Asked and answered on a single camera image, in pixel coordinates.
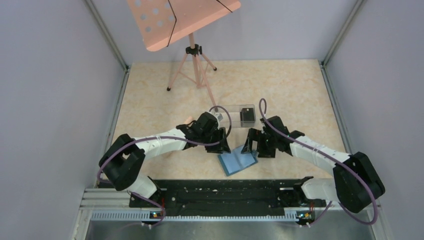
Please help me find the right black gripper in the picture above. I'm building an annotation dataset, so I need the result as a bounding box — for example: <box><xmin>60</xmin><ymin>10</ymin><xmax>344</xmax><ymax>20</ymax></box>
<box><xmin>241</xmin><ymin>127</ymin><xmax>278</xmax><ymax>158</ymax></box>

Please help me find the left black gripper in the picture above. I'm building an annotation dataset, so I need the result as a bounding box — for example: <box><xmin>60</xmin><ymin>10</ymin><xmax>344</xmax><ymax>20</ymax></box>
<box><xmin>200</xmin><ymin>126</ymin><xmax>231</xmax><ymax>154</ymax></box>

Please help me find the teal card holder wallet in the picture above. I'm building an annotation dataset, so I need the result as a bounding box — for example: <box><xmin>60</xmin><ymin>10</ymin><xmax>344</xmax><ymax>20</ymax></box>
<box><xmin>217</xmin><ymin>146</ymin><xmax>258</xmax><ymax>177</ymax></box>

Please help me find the black card stack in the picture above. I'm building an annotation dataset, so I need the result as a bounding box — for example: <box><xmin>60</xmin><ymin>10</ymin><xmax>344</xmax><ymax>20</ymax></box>
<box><xmin>240</xmin><ymin>107</ymin><xmax>256</xmax><ymax>125</ymax></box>

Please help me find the clear plastic box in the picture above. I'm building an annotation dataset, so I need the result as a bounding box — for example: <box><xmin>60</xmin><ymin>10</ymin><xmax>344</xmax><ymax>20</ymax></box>
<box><xmin>211</xmin><ymin>104</ymin><xmax>256</xmax><ymax>129</ymax></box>

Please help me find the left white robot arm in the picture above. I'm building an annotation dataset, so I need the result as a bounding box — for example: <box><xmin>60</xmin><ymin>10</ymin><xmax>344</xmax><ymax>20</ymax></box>
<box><xmin>98</xmin><ymin>111</ymin><xmax>230</xmax><ymax>207</ymax></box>

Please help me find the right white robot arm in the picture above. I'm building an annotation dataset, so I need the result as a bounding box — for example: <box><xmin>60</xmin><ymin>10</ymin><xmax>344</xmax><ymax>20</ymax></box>
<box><xmin>241</xmin><ymin>116</ymin><xmax>386</xmax><ymax>214</ymax></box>

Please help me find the pink toy microphone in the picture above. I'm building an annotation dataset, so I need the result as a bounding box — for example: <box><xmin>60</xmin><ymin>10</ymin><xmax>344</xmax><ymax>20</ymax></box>
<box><xmin>184</xmin><ymin>116</ymin><xmax>194</xmax><ymax>125</ymax></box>

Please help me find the pink music stand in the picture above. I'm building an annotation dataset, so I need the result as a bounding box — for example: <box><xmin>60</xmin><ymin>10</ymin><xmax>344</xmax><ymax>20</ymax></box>
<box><xmin>127</xmin><ymin>0</ymin><xmax>241</xmax><ymax>105</ymax></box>

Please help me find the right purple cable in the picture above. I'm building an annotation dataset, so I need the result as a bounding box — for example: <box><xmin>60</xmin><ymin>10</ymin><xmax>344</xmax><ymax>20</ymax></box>
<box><xmin>258</xmin><ymin>98</ymin><xmax>379</xmax><ymax>229</ymax></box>

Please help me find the purple cable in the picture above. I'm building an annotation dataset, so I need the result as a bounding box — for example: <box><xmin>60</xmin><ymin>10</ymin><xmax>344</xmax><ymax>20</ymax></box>
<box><xmin>96</xmin><ymin>105</ymin><xmax>233</xmax><ymax>229</ymax></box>
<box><xmin>258</xmin><ymin>98</ymin><xmax>379</xmax><ymax>229</ymax></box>

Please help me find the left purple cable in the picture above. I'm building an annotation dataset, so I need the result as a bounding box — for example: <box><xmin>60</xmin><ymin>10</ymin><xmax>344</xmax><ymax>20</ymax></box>
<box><xmin>96</xmin><ymin>105</ymin><xmax>233</xmax><ymax>229</ymax></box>

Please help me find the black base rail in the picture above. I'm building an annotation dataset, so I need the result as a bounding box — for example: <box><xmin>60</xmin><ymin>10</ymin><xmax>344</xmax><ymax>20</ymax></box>
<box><xmin>129</xmin><ymin>178</ymin><xmax>327</xmax><ymax>220</ymax></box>

